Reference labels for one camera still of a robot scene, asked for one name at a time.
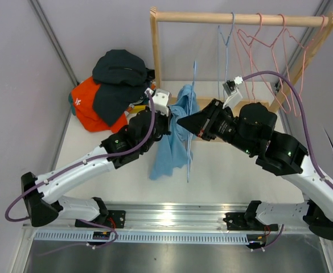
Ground aluminium rail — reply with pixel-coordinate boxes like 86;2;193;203
20;202;312;234

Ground blue hanger light shorts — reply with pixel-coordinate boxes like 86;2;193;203
187;60;198;183

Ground patterned colourful shorts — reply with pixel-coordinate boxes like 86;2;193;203
125;80;156;115

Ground slotted cable duct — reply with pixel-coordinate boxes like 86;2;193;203
35;230;249;245

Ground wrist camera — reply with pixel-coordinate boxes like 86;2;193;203
145;88;171;117
223;76;244;110

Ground pink hanger patterned shorts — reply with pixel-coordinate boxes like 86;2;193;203
239;13;294;114

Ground blue hanger navy shorts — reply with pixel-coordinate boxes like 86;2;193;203
217;12;235;99

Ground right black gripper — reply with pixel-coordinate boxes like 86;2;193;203
178;98;257;156

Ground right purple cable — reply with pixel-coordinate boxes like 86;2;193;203
241;71;333;251

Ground dark navy shorts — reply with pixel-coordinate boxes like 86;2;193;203
92;49;155;126

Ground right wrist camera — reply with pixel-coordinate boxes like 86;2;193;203
223;76;244;110

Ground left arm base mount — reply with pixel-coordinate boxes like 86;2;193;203
75;210;126;229

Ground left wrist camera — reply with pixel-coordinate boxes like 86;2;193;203
145;88;171;117

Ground dark green shorts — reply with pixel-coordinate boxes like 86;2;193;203
68;93;76;116

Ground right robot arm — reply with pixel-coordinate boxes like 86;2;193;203
177;99;333;241

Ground pink hanger orange shorts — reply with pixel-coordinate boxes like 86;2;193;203
235;13;263;102

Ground wooden clothes rack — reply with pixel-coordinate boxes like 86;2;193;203
150;7;333;107

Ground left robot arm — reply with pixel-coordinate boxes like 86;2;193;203
21;108;172;228

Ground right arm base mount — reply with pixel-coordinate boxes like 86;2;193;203
223;212;279;231

